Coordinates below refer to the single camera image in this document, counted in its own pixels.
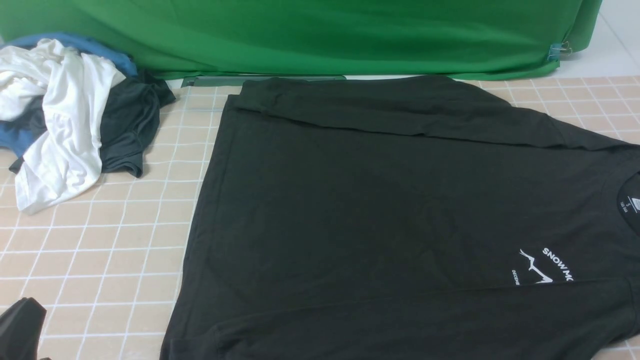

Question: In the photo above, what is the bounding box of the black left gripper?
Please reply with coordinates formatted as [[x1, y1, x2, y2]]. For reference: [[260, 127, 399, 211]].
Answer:
[[0, 297, 47, 360]]

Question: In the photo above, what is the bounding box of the dark gray long-sleeve shirt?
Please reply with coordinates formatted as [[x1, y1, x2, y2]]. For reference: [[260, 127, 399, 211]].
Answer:
[[159, 75, 639, 360]]

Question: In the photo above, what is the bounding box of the white shirt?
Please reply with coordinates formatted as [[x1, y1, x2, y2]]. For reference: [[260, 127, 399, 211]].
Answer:
[[0, 39, 125, 214]]

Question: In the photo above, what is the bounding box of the blue garment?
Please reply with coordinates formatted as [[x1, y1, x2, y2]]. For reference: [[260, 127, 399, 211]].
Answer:
[[1, 32, 138, 157]]

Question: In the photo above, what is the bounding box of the dark gray crumpled garment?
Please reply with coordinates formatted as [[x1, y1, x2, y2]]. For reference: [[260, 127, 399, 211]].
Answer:
[[0, 71, 176, 178]]

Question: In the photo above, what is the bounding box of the green backdrop cloth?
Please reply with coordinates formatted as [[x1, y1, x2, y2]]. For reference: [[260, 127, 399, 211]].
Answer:
[[1, 0, 602, 81]]

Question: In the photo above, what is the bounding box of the binder clip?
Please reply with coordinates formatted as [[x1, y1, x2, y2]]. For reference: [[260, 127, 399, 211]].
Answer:
[[546, 41, 573, 62]]

